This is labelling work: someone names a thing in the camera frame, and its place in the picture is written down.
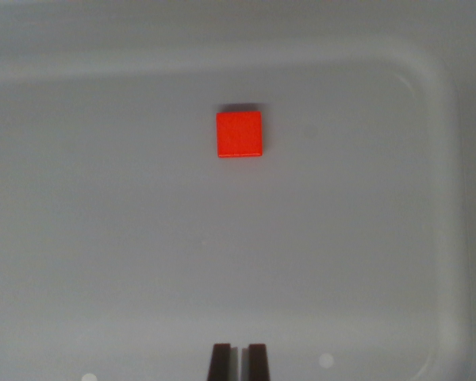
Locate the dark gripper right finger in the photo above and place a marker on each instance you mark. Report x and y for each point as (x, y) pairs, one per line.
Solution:
(258, 363)

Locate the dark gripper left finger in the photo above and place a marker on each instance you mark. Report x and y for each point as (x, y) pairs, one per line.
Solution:
(219, 363)

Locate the red cube block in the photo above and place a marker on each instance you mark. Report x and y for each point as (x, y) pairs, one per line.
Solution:
(239, 134)

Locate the white plastic bin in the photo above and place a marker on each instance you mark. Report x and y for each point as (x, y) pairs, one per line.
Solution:
(238, 238)

